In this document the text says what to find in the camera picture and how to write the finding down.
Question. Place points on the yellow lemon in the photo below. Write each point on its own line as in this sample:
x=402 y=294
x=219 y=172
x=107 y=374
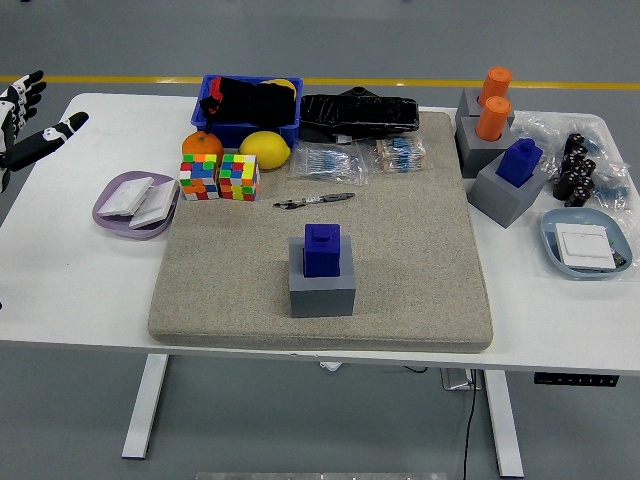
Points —
x=265 y=150

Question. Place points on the black capacitor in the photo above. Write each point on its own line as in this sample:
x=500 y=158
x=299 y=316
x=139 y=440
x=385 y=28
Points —
x=565 y=184
x=587 y=169
x=576 y=144
x=570 y=162
x=584 y=187
x=576 y=199

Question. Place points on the colourful puzzle cube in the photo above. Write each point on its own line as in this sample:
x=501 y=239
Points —
x=240 y=175
x=197 y=172

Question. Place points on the white table leg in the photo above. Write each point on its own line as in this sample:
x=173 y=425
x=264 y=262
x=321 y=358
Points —
x=502 y=425
x=145 y=410

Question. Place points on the grey-brown mat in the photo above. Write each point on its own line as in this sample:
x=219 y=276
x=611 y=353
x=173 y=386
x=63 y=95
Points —
x=400 y=275

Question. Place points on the clear bag of taped resistors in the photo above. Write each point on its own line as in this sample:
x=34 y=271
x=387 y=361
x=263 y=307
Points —
x=400 y=155

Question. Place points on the light blue tray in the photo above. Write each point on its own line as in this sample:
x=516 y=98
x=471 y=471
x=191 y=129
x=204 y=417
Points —
x=552 y=235

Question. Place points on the clear plastic component bag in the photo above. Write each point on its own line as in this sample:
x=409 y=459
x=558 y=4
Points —
x=615 y=192
x=540 y=125

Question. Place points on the grey holder with round hole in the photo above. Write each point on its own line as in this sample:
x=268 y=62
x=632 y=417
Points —
x=467 y=102
x=472 y=155

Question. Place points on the black plastic wrapped package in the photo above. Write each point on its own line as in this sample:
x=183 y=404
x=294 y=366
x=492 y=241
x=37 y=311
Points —
x=360 y=112

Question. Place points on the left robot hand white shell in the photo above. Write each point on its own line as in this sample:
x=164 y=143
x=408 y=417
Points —
x=30 y=147

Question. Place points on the yellow item in bin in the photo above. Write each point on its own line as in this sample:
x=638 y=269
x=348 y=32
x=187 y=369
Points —
x=282 y=82

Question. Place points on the orange fruit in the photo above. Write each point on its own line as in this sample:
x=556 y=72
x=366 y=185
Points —
x=202 y=145

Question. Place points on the orange cylinder seal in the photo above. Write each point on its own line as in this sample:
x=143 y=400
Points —
x=492 y=120
x=495 y=82

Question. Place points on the small white bracket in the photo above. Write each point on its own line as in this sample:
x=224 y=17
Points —
x=331 y=366

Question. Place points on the small green circuit part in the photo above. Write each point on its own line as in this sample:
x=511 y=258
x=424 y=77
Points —
x=619 y=259

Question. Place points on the black cloth with red trim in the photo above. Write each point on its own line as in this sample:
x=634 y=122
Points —
x=250 y=102

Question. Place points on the blue plastic bin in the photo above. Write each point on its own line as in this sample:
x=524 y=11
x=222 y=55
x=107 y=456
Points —
x=235 y=134

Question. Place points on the black pen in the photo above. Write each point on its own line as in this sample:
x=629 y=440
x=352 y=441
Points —
x=330 y=197

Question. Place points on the grey power box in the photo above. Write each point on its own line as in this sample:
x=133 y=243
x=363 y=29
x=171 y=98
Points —
x=457 y=380

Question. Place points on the clear bag of blue resistors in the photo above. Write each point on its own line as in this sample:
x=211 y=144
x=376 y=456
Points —
x=325 y=162

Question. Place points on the white switch panel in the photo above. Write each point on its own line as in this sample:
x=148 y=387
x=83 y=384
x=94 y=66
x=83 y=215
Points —
x=122 y=197
x=582 y=247
x=157 y=205

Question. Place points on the grey square seal holder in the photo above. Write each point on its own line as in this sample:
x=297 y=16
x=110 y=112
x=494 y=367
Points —
x=500 y=202
x=322 y=300

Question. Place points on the black table control panel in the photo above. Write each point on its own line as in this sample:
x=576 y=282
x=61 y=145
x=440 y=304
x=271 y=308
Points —
x=575 y=380

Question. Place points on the purple tray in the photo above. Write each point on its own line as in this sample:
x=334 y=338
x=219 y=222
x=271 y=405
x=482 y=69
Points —
x=112 y=225

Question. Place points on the blue square seal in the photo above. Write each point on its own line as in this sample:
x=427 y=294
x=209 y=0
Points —
x=322 y=255
x=517 y=162

